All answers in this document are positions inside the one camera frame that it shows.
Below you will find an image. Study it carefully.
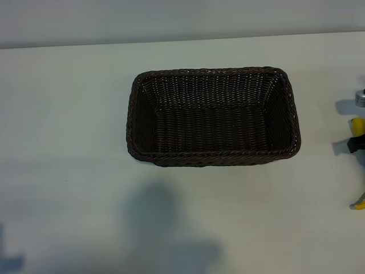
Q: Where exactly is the yellow banana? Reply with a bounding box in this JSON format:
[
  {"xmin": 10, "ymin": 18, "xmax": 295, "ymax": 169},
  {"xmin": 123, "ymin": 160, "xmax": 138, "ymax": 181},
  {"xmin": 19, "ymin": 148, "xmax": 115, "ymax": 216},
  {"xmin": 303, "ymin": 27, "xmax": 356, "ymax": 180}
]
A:
[{"xmin": 348, "ymin": 116, "xmax": 365, "ymax": 211}]

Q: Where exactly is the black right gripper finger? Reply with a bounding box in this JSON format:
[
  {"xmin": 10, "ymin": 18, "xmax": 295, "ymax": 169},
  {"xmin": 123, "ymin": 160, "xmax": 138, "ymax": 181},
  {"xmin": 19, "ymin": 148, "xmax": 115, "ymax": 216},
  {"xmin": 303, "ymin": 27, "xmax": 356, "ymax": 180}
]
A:
[{"xmin": 347, "ymin": 136, "xmax": 365, "ymax": 155}]

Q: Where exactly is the dark brown wicker basket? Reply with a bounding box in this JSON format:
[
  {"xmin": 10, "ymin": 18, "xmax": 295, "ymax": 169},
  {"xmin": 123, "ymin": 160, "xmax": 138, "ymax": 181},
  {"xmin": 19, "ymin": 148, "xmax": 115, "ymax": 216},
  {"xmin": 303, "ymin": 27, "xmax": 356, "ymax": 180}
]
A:
[{"xmin": 125, "ymin": 66, "xmax": 302, "ymax": 168}]

